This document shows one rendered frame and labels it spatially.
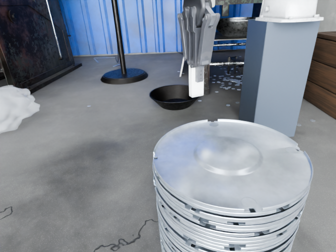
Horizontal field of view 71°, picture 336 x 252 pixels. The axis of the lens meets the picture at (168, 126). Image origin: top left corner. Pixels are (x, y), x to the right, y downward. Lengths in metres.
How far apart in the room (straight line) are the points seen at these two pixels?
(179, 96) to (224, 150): 1.01
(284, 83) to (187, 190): 0.69
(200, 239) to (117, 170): 0.51
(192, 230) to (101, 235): 0.33
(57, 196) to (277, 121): 0.85
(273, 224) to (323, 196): 0.45
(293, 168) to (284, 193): 0.07
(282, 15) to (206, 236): 0.72
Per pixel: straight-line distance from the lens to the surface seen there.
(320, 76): 1.43
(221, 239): 0.41
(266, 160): 0.47
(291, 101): 1.03
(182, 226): 0.43
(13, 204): 0.89
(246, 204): 0.38
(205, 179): 0.41
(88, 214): 0.74
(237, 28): 1.63
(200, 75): 0.51
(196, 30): 0.49
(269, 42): 0.92
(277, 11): 0.93
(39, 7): 2.30
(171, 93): 1.46
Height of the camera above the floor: 0.52
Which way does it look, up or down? 27 degrees down
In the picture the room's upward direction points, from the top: 3 degrees counter-clockwise
